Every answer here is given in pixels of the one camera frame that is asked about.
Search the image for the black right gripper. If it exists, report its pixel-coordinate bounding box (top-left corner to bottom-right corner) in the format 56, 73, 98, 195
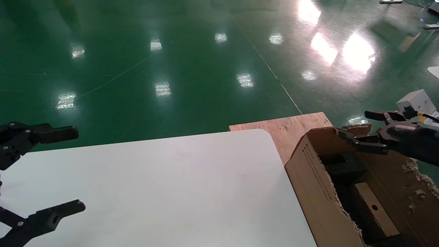
338, 110, 439, 167

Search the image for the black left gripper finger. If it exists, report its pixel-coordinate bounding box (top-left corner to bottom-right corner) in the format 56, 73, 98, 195
0, 200, 86, 247
0, 122, 80, 171

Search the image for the small wooden box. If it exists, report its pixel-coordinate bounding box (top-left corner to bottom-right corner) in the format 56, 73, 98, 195
353, 182, 400, 240

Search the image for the big cardboard box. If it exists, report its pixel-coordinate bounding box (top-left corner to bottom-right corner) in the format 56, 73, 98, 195
285, 123, 439, 247

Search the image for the black foam block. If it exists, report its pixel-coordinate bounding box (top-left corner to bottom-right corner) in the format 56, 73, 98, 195
324, 153, 368, 179

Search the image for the plywood board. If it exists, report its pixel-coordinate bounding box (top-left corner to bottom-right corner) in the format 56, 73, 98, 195
229, 112, 334, 165

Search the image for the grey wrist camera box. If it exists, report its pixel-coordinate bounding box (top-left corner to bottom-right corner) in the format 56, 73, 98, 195
396, 89, 438, 119

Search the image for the black cable with yellow tag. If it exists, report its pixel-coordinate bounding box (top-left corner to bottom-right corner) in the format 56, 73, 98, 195
405, 106, 439, 124

